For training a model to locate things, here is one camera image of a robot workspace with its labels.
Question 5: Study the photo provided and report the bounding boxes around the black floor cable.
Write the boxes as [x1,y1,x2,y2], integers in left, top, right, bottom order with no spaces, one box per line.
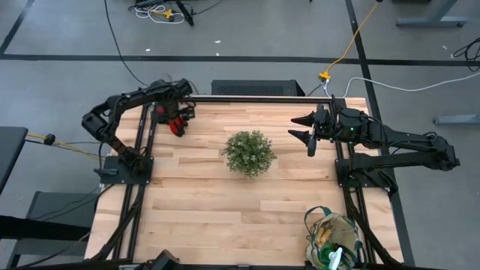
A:
[103,0,151,88]

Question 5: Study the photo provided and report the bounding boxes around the black beam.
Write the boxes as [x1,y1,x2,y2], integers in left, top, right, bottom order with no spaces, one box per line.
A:
[0,214,92,242]

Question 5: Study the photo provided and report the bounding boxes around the yellow cable with black plug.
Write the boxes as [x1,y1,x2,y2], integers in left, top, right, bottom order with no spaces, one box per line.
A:
[25,132,101,161]

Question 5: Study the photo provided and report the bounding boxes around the grey table leg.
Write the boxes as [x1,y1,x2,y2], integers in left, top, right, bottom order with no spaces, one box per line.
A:
[396,0,470,28]

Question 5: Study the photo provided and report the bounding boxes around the beige gardening bag green trim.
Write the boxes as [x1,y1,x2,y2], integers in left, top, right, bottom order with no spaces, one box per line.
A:
[303,205,365,270]

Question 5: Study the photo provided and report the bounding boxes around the black side table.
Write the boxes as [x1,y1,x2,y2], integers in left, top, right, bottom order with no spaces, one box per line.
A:
[0,126,29,196]

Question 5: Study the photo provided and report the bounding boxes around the black ventilated box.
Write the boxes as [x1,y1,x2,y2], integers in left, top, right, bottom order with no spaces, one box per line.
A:
[211,79,305,98]

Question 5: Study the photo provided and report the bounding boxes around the black aluminium table frame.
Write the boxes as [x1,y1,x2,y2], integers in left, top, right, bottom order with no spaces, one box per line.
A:
[84,93,417,270]

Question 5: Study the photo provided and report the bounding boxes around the red and black garden gloves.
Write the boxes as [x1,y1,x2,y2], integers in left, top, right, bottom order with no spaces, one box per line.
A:
[155,106,188,138]

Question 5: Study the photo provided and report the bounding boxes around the white and yellow cable bundle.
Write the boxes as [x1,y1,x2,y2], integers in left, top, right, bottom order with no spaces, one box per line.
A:
[129,0,187,26]

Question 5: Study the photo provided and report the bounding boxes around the green plant in black pot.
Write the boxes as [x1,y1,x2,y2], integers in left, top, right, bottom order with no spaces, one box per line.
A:
[221,129,278,179]

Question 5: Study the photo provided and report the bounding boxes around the grey metal foot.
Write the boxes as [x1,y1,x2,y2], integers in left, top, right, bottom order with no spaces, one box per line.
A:
[433,114,480,126]

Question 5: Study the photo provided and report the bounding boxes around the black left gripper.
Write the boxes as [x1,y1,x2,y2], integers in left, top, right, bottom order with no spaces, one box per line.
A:
[154,100,197,135]

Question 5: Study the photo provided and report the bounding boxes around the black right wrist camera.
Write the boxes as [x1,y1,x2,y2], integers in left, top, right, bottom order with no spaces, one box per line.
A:
[316,103,333,125]

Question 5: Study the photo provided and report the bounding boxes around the black tripod leg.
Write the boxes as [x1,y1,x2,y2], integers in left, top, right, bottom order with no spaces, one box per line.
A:
[175,0,196,27]

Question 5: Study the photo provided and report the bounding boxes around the yellow floor cable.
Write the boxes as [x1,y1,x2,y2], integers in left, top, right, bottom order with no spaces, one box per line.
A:
[317,1,380,82]

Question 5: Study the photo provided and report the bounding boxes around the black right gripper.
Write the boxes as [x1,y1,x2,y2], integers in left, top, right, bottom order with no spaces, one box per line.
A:
[287,103,339,158]

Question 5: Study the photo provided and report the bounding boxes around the white floor cable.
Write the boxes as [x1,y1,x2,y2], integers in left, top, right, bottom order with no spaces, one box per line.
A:
[343,70,480,99]

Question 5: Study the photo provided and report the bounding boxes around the black cable tangle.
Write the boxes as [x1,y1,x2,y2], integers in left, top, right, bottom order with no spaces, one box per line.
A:
[451,36,480,73]

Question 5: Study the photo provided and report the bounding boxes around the dark grey bench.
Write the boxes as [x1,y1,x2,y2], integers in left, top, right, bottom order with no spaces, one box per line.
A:
[5,190,101,269]

